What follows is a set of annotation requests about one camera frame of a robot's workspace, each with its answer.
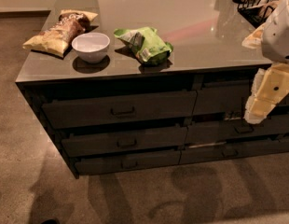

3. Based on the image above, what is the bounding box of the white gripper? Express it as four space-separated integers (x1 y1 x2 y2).
244 63 289 124

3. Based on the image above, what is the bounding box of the drawer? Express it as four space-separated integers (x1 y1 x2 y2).
42 91 197 129
62 126 187 157
192 79 289 116
75 149 181 175
180 137 289 164
186 115 289 145

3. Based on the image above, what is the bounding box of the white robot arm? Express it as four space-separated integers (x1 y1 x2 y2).
242 0 289 124

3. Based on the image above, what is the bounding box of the dark drawer cabinet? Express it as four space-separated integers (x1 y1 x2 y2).
16 0 289 176

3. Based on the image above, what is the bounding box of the green snack bag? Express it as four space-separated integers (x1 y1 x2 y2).
114 27 173 66

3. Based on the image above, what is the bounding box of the white bowl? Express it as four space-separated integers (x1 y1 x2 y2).
72 32 110 63

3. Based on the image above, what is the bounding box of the yellow brown chip bag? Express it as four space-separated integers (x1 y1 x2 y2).
22 9 98 57

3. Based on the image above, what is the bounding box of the black wire basket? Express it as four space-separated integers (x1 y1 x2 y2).
237 0 282 28

